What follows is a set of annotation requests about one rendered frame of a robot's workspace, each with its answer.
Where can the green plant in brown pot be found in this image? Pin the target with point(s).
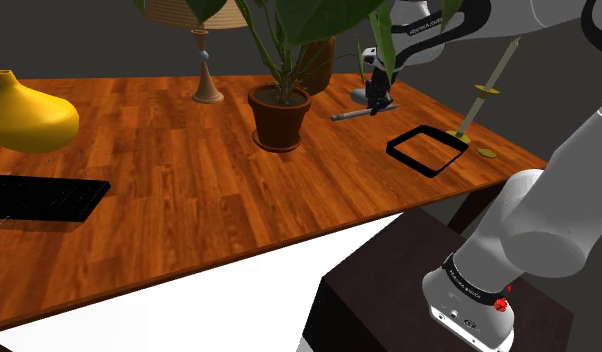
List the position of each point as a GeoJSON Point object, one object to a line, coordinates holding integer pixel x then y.
{"type": "Point", "coordinates": [279, 122]}

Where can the black square frame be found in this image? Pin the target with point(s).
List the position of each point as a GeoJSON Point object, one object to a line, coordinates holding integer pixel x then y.
{"type": "Point", "coordinates": [398, 153]}

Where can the grey pen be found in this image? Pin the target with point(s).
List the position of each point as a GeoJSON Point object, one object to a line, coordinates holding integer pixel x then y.
{"type": "Point", "coordinates": [350, 115]}

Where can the small yellow-green piece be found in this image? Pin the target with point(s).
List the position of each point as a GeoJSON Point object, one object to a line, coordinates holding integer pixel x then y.
{"type": "Point", "coordinates": [487, 153]}

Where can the grey rod on yellow base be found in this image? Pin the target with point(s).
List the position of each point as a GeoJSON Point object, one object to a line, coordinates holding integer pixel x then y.
{"type": "Point", "coordinates": [481, 95]}

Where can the brown tall vase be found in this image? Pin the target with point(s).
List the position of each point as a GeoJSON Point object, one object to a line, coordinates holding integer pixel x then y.
{"type": "Point", "coordinates": [323, 73]}

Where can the wooden table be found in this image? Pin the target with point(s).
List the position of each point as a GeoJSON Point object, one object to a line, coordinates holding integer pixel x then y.
{"type": "Point", "coordinates": [194, 185]}

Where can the dark robot stand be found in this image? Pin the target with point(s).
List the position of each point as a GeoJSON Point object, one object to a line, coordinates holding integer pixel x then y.
{"type": "Point", "coordinates": [379, 287]}

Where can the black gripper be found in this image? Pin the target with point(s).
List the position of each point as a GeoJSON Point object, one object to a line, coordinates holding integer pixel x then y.
{"type": "Point", "coordinates": [380, 85]}

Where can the yellow round vase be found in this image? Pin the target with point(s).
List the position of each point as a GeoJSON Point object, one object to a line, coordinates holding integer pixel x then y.
{"type": "Point", "coordinates": [28, 122]}

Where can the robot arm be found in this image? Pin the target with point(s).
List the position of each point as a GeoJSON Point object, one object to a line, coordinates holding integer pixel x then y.
{"type": "Point", "coordinates": [549, 224]}

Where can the table lamp with beige shade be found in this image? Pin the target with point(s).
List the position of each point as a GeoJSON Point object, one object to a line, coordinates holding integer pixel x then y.
{"type": "Point", "coordinates": [206, 88]}

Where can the grey round dish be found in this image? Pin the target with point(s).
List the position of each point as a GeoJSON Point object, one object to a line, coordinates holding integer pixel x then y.
{"type": "Point", "coordinates": [358, 96]}

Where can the black flat board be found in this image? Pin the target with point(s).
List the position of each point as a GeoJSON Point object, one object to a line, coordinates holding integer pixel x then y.
{"type": "Point", "coordinates": [42, 197]}

